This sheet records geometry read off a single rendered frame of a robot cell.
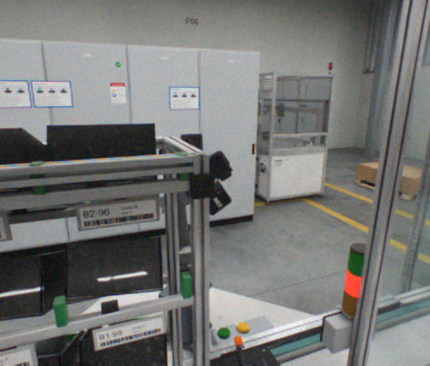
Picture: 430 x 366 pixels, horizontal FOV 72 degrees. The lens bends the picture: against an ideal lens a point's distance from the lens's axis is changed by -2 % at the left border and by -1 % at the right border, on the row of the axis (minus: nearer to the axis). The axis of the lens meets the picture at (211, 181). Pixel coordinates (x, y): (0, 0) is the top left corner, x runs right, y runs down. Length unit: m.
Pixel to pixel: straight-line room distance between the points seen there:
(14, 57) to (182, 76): 1.65
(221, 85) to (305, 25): 6.66
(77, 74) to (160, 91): 0.87
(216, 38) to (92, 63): 5.63
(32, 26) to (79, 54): 4.75
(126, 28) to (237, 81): 4.79
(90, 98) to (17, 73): 0.68
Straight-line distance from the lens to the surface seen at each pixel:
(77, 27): 8.16
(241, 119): 3.92
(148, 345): 0.54
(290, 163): 5.07
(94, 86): 3.50
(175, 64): 3.63
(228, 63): 3.85
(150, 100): 3.55
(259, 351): 1.07
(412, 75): 0.62
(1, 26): 8.31
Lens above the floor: 1.72
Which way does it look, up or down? 16 degrees down
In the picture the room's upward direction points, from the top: straight up
